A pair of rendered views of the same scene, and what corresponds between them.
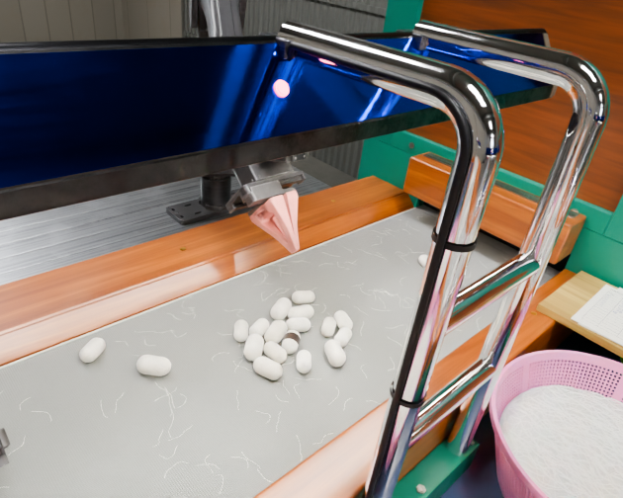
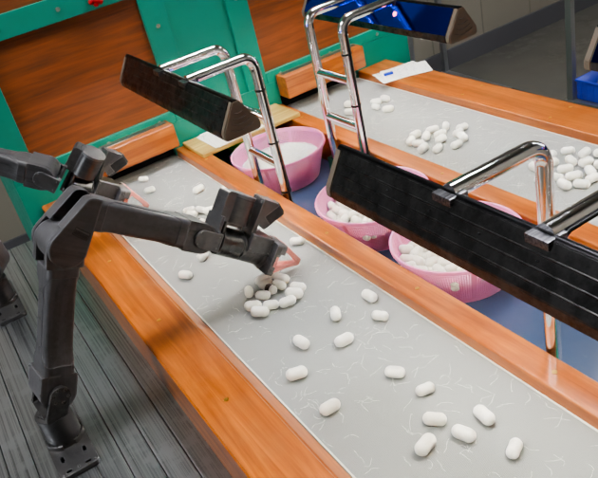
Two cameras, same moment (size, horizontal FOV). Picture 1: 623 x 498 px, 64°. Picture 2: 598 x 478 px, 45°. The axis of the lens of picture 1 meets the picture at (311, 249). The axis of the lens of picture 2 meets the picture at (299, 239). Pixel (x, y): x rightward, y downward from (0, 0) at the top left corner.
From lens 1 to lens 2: 1.47 m
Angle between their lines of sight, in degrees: 58
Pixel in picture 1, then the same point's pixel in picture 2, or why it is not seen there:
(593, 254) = (179, 132)
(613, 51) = (119, 50)
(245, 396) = not seen: hidden behind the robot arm
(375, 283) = (158, 206)
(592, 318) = (217, 143)
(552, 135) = (122, 101)
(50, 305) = (150, 288)
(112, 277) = (130, 277)
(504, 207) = (142, 142)
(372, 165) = (35, 201)
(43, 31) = not seen: outside the picture
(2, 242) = (7, 399)
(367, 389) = not seen: hidden behind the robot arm
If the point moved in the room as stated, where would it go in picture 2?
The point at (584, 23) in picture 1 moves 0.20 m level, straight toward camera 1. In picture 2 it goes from (98, 46) to (145, 47)
